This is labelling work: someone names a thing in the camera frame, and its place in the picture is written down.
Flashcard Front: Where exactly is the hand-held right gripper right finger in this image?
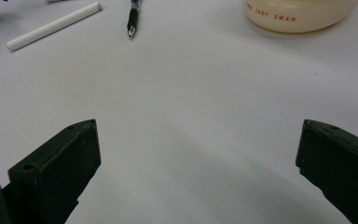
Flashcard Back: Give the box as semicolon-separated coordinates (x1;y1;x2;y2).
295;119;358;224

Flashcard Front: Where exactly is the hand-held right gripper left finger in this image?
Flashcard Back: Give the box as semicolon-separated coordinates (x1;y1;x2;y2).
2;119;102;224

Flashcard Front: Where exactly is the cream pen holder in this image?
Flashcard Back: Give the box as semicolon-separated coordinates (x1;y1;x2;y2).
241;0;358;35

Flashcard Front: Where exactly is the black pen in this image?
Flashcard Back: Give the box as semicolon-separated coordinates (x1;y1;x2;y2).
126;0;142;38

